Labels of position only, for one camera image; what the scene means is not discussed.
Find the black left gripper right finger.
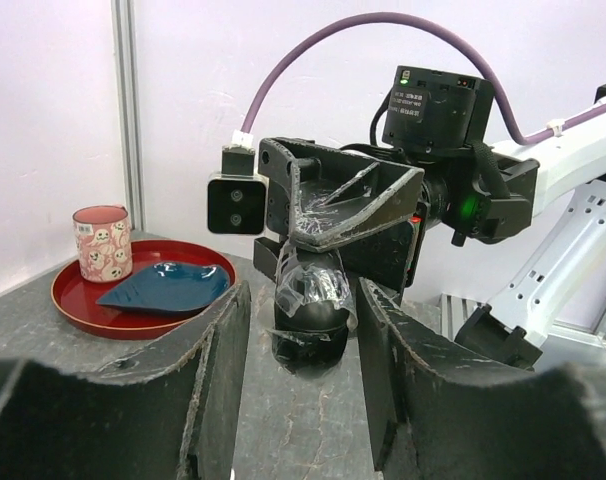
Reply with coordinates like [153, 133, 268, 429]
[357, 279, 606, 479]

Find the right aluminium frame post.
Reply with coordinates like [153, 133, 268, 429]
[111, 0, 146, 230]

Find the blue leaf-shaped dish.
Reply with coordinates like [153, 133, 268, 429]
[96, 261, 232, 315]

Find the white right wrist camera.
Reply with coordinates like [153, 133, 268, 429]
[207, 145, 268, 236]

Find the pink patterned mug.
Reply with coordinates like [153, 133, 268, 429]
[72, 205, 133, 283]

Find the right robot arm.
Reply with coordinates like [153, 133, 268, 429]
[253, 67, 606, 292]

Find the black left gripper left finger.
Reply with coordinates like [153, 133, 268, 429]
[0, 281, 252, 479]

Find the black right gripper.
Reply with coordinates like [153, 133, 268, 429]
[253, 137, 426, 298]

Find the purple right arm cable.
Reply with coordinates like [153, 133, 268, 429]
[231, 10, 606, 147]

